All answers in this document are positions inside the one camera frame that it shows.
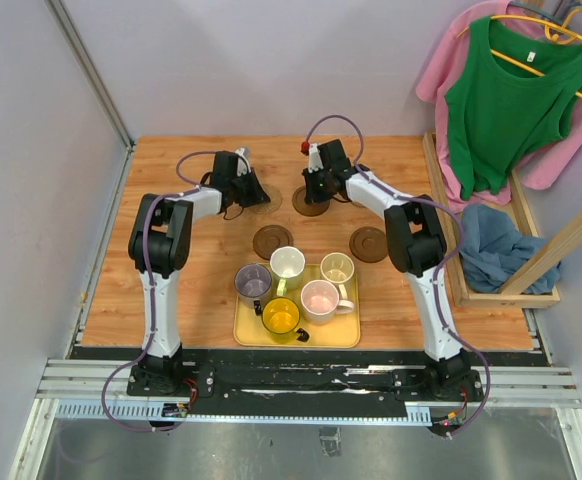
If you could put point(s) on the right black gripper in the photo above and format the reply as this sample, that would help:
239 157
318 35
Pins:
311 194

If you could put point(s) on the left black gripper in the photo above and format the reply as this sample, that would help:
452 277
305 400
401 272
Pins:
258 196

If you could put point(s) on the large woven rattan coaster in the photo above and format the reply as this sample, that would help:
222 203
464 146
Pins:
274 203

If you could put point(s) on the brown wooden coaster top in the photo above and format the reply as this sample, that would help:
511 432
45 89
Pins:
307 209

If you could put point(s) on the brown wooden coaster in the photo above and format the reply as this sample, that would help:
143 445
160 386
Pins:
307 209
269 238
368 244

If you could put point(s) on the small woven rattan coaster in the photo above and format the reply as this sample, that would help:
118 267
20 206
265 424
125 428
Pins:
357 204

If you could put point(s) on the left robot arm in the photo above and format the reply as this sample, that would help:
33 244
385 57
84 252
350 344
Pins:
159 246

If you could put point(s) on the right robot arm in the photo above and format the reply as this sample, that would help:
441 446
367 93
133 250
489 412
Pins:
416 246

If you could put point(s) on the cream beige mug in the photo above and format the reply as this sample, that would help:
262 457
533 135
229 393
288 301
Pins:
338 269

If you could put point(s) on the purple grey mug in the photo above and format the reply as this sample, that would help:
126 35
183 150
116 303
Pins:
253 283

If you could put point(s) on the pink white mug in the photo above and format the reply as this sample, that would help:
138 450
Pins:
321 301

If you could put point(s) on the yellow plastic tray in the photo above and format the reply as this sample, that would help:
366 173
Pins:
342 331

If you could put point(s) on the blue crumpled cloth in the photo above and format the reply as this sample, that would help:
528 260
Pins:
493 249

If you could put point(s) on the green tank top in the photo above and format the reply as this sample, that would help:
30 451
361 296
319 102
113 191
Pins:
515 96

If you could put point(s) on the pink t-shirt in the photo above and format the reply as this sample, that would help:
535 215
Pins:
541 169

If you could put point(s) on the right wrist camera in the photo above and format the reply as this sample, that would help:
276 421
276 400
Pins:
311 151

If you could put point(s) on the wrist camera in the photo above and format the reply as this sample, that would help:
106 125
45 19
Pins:
243 164
311 151

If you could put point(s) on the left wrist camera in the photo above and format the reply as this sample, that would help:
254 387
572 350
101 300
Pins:
243 164

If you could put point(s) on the white green-handled mug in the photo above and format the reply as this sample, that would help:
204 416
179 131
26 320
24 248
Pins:
287 265

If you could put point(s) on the yellow black-handled mug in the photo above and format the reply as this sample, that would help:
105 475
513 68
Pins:
281 319

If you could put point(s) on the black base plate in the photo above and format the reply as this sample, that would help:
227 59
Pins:
300 384

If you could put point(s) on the aluminium corner post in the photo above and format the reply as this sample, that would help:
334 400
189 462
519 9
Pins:
69 30

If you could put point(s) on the aluminium rail frame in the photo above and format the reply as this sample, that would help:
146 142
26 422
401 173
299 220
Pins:
455 422

